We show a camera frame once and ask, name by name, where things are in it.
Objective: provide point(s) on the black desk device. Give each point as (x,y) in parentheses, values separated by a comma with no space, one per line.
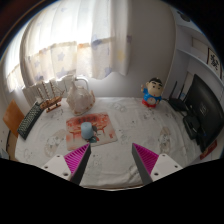
(191,127)

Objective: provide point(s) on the white printed tablecloth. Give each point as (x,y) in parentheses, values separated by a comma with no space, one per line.
(143,126)

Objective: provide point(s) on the orange wooden chair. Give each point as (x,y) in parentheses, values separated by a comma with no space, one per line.
(12,120)

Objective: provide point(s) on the wooden sailing ship model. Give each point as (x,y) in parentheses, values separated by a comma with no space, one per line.
(51,102)

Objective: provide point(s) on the black router with antennas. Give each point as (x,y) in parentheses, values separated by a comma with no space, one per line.
(176,104)

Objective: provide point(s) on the white wall shelf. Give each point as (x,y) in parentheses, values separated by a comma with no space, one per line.
(190,50)

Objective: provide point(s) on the light blue computer mouse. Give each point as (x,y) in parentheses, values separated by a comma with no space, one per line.
(87,130)

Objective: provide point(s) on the cartoon boy figurine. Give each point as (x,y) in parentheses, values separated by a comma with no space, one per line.
(151,95)

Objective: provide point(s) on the framed calligraphy picture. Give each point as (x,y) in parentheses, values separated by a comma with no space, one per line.
(214,61)

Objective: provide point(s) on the black monitor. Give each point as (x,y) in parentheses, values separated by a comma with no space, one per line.
(206,110)

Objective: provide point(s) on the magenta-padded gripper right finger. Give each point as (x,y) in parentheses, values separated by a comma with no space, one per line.
(165,165)

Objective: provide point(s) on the white star-print curtain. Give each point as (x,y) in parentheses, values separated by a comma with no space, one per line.
(73,36)

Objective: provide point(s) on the large white conch shell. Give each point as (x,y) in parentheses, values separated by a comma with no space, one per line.
(80,100)

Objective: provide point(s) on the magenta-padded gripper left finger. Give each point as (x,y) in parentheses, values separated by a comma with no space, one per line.
(58,165)

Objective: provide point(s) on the red flat card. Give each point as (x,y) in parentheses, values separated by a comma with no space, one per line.
(208,150)

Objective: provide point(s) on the red printed mouse pad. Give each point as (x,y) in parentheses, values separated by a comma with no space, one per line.
(105,128)

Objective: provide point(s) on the black keyboard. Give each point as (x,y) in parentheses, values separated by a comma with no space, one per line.
(30,121)

